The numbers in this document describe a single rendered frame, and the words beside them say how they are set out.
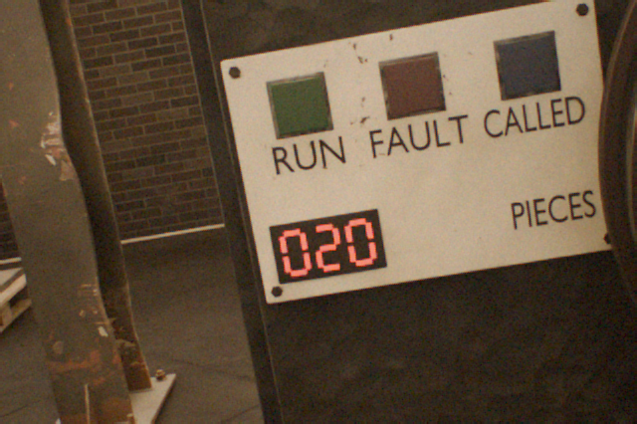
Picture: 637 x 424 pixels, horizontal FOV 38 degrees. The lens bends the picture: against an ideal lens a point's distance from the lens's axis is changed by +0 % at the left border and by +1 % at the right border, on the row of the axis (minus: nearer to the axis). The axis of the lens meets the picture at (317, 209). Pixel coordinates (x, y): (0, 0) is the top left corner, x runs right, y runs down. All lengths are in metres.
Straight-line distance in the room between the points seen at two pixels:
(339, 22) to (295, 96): 0.06
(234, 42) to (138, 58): 6.12
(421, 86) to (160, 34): 6.14
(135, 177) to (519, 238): 6.27
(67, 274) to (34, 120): 0.53
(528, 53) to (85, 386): 2.89
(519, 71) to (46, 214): 2.74
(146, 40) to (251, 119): 6.13
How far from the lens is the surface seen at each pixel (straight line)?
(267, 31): 0.68
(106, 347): 3.36
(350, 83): 0.66
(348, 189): 0.67
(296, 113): 0.66
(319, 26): 0.68
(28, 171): 3.29
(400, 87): 0.66
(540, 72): 0.67
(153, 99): 6.80
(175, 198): 6.86
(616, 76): 0.61
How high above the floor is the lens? 1.25
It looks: 11 degrees down
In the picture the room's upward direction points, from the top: 10 degrees counter-clockwise
